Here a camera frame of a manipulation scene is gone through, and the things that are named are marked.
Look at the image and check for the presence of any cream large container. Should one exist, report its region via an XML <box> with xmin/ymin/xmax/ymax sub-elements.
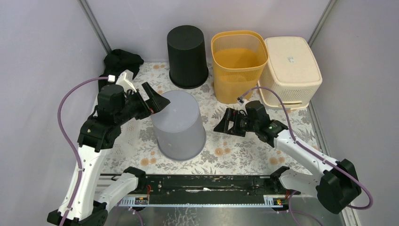
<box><xmin>257</xmin><ymin>36</ymin><xmax>322</xmax><ymax>110</ymax></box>

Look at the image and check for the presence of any yellow plastic waste basket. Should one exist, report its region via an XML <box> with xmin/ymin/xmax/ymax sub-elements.
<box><xmin>211</xmin><ymin>30</ymin><xmax>269</xmax><ymax>104</ymax></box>

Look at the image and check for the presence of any black crumpled cloth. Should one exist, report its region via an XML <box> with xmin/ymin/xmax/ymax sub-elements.
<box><xmin>100</xmin><ymin>49</ymin><xmax>144</xmax><ymax>81</ymax></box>

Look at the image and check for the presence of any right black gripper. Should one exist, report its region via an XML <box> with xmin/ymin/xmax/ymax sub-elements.
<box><xmin>213</xmin><ymin>108</ymin><xmax>258</xmax><ymax>137</ymax></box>

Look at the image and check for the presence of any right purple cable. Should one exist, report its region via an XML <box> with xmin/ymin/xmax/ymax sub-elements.
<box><xmin>237</xmin><ymin>87</ymin><xmax>374</xmax><ymax>226</ymax></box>

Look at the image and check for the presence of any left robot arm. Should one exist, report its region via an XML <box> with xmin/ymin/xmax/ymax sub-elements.
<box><xmin>47</xmin><ymin>82</ymin><xmax>170</xmax><ymax>226</ymax></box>

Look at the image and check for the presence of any grey bucket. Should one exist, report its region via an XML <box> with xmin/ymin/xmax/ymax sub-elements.
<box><xmin>151</xmin><ymin>90</ymin><xmax>206</xmax><ymax>161</ymax></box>

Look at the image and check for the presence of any white perforated basket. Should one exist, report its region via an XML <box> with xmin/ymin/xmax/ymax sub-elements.
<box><xmin>93</xmin><ymin>93</ymin><xmax>147</xmax><ymax>157</ymax></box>

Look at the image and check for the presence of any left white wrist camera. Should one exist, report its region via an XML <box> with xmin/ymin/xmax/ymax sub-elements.
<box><xmin>108</xmin><ymin>70</ymin><xmax>137</xmax><ymax>92</ymax></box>

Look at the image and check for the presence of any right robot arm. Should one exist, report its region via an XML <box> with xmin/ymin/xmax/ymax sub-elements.
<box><xmin>213</xmin><ymin>101</ymin><xmax>361</xmax><ymax>214</ymax></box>

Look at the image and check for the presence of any floral patterned table mat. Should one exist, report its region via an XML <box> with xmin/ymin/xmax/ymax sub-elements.
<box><xmin>102</xmin><ymin>62</ymin><xmax>319</xmax><ymax>175</ymax></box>

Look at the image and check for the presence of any black round bucket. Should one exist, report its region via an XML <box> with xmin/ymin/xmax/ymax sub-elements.
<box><xmin>167</xmin><ymin>25</ymin><xmax>209</xmax><ymax>89</ymax></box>

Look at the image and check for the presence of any aluminium frame rail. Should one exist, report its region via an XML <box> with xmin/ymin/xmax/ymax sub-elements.
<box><xmin>61</xmin><ymin>175</ymin><xmax>362</xmax><ymax>226</ymax></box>

